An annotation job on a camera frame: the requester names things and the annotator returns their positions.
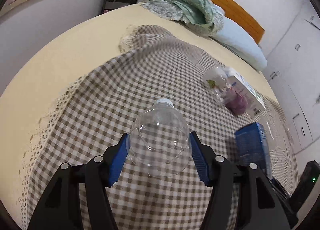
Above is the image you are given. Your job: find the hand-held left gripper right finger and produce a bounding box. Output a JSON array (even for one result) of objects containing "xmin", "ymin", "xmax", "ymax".
[{"xmin": 189, "ymin": 131, "xmax": 288, "ymax": 230}]

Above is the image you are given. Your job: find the white wardrobe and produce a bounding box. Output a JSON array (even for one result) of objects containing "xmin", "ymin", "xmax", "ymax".
[{"xmin": 260, "ymin": 0, "xmax": 320, "ymax": 150}]

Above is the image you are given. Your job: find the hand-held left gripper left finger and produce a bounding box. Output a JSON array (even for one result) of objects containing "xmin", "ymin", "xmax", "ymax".
[{"xmin": 27, "ymin": 132, "xmax": 130, "ymax": 230}]

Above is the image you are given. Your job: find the light blue pillow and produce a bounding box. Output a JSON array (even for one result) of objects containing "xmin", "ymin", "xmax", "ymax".
[{"xmin": 211, "ymin": 5, "xmax": 268, "ymax": 72}]

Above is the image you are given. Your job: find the green floral quilt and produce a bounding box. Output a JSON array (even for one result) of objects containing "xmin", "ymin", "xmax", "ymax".
[{"xmin": 141, "ymin": 0, "xmax": 225, "ymax": 37}]

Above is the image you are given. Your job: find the clear plastic bag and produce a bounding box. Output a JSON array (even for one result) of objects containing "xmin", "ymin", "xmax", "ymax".
[{"xmin": 202, "ymin": 67, "xmax": 249, "ymax": 116}]

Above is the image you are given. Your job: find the blue and white cardboard box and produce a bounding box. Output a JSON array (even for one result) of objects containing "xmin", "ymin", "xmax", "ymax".
[{"xmin": 224, "ymin": 67, "xmax": 267, "ymax": 120}]

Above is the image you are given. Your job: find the brown checkered lace-edged blanket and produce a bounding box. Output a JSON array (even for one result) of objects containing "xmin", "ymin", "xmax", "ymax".
[{"xmin": 19, "ymin": 25, "xmax": 298, "ymax": 230}]

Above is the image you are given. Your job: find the pale yellow bed sheet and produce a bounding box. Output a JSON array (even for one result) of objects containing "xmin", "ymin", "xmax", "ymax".
[{"xmin": 0, "ymin": 2, "xmax": 280, "ymax": 165}]

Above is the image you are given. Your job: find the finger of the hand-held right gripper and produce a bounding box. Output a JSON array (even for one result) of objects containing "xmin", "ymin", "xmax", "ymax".
[{"xmin": 235, "ymin": 122, "xmax": 299, "ymax": 223}]

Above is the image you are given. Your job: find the clear plastic bottle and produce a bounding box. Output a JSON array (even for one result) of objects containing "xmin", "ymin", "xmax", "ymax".
[{"xmin": 127, "ymin": 98, "xmax": 190, "ymax": 177}]

